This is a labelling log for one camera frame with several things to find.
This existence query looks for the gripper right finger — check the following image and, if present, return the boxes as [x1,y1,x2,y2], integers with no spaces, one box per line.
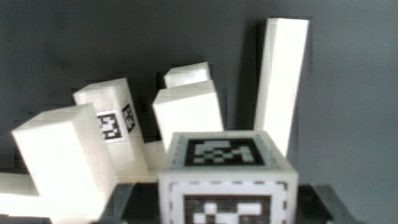
[295,184,366,224]

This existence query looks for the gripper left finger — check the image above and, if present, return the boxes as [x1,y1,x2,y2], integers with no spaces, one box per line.
[91,183,160,224]

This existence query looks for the white tagged cube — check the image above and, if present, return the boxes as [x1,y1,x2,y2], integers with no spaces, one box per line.
[158,131,299,224]

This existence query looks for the white chair back part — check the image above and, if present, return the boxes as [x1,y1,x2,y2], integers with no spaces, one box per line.
[0,61,228,224]

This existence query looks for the white U-shaped fence frame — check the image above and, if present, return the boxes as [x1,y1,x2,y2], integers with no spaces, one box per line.
[254,18,309,155]

